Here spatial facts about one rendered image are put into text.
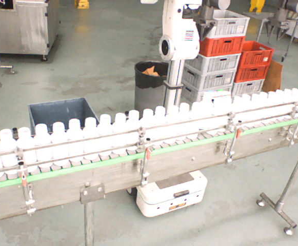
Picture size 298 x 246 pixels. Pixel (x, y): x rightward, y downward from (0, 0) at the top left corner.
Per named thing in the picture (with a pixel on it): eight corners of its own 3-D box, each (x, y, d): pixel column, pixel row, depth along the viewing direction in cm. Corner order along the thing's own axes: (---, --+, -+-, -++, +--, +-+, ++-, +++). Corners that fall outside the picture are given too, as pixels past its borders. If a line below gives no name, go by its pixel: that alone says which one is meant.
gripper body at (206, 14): (205, 25, 119) (209, 6, 116) (192, 19, 127) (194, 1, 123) (218, 25, 122) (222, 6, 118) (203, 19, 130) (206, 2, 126)
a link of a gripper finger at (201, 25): (198, 42, 126) (202, 20, 121) (189, 37, 131) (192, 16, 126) (211, 42, 129) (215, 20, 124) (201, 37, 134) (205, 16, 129)
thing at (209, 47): (206, 57, 338) (210, 38, 327) (184, 46, 366) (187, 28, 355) (241, 53, 369) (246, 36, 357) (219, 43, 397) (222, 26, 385)
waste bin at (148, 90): (139, 136, 309) (146, 79, 275) (123, 114, 342) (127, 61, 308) (177, 129, 328) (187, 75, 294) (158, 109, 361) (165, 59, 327)
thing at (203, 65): (202, 75, 349) (206, 57, 338) (181, 63, 377) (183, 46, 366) (237, 69, 380) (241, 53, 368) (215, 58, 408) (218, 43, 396)
